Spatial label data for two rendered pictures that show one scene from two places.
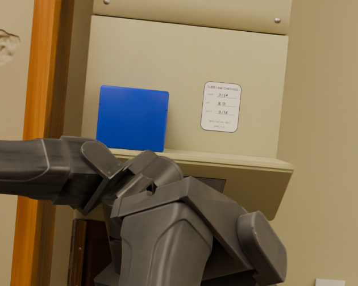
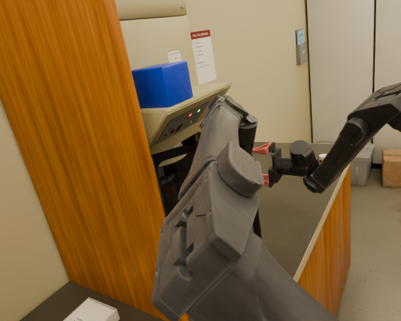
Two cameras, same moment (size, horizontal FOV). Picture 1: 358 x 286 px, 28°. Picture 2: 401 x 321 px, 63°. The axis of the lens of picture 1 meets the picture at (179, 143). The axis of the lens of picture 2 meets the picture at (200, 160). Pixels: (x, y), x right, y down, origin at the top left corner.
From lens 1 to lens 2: 81 cm
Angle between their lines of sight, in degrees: 50
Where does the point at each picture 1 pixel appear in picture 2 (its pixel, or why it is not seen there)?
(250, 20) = (173, 9)
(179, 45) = (151, 32)
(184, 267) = not seen: outside the picture
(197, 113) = not seen: hidden behind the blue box
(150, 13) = (133, 14)
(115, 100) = (170, 74)
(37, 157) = (232, 116)
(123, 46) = (128, 41)
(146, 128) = (185, 86)
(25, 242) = (153, 183)
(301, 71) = not seen: hidden behind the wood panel
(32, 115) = (132, 102)
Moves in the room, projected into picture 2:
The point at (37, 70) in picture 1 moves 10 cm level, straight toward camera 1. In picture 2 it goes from (125, 69) to (167, 62)
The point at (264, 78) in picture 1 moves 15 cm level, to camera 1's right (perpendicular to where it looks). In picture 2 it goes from (185, 42) to (215, 37)
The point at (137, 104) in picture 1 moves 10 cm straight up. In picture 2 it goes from (178, 73) to (170, 27)
